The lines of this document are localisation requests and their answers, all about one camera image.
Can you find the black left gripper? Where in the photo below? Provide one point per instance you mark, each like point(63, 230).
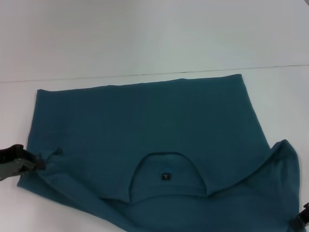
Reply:
point(12, 163)

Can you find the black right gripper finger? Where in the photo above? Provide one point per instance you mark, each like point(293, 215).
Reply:
point(300, 216)

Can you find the teal t-shirt with pink print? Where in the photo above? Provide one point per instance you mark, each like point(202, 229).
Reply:
point(154, 125)

